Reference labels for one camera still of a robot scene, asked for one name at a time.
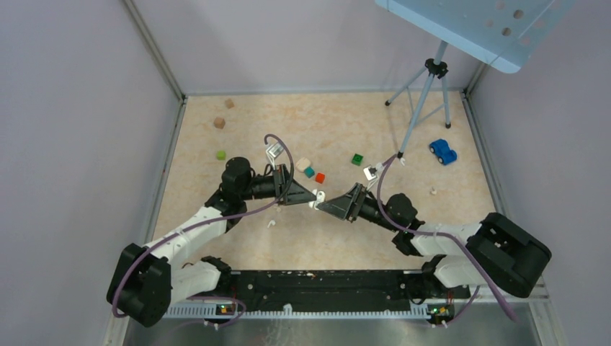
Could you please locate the grey tripod stand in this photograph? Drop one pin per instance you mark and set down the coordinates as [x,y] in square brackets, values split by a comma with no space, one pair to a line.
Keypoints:
[434,68]

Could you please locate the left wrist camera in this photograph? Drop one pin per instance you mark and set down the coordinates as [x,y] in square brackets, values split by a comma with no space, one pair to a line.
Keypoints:
[273,151]

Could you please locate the teal small cube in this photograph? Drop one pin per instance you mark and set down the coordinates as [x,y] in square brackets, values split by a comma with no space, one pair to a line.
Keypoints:
[309,172]

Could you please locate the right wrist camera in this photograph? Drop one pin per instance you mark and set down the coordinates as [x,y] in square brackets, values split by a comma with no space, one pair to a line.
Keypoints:
[371,172]

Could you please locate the blue toy car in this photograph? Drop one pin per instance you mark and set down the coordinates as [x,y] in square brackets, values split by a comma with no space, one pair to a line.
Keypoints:
[441,149]

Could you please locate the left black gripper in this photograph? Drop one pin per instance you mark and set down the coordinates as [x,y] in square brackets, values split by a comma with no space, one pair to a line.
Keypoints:
[297,194]

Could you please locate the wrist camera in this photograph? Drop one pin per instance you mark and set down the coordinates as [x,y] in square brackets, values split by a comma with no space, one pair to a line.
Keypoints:
[273,151]
[371,172]

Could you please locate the far wooden cube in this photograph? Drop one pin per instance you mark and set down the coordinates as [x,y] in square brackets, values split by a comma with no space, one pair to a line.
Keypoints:
[229,103]

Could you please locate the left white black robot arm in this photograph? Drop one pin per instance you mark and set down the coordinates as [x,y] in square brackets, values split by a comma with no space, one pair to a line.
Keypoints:
[149,279]

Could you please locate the light blue perforated panel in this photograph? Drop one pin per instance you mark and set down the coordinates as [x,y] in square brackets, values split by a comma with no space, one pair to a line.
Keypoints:
[502,34]

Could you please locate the dark green toy brick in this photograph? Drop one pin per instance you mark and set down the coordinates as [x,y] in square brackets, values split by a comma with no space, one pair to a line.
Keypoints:
[357,159]

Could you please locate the white earbud charging case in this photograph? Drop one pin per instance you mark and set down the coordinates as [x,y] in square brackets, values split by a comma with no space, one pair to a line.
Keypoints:
[320,198]

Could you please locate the wooden cube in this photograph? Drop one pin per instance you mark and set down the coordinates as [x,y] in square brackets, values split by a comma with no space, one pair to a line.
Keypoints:
[229,103]
[219,123]

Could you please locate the light green small cube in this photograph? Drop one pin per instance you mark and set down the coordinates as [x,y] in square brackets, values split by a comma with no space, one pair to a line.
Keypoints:
[221,155]

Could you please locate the orange-red small cube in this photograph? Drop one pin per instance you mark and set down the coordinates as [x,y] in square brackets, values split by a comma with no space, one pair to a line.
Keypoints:
[320,178]

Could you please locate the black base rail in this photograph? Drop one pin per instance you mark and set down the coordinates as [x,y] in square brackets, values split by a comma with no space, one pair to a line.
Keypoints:
[335,291]

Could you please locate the beige rounded block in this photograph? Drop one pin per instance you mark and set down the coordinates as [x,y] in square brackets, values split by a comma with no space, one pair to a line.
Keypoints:
[302,164]

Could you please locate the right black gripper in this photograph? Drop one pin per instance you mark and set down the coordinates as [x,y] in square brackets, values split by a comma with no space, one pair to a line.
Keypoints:
[344,205]

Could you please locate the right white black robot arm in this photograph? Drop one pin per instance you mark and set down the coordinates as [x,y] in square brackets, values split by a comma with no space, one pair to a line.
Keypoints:
[493,250]

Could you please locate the near wooden cube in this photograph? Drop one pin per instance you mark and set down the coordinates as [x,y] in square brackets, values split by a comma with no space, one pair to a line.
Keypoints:
[219,123]

